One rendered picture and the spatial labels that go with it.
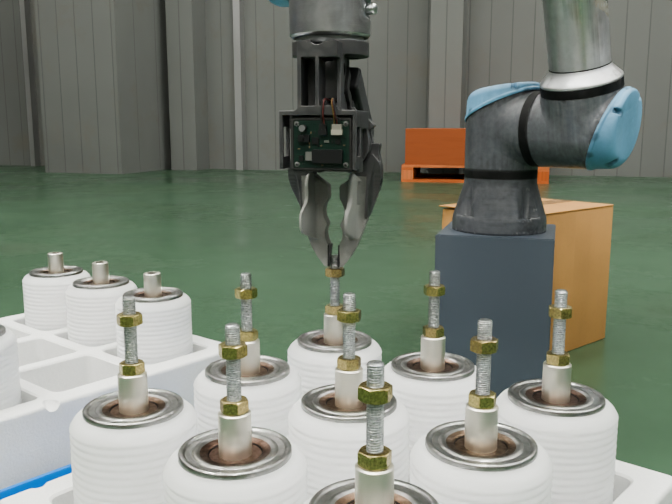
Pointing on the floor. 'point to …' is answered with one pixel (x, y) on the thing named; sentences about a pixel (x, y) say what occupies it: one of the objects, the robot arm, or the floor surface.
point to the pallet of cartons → (440, 155)
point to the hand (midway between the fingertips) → (336, 252)
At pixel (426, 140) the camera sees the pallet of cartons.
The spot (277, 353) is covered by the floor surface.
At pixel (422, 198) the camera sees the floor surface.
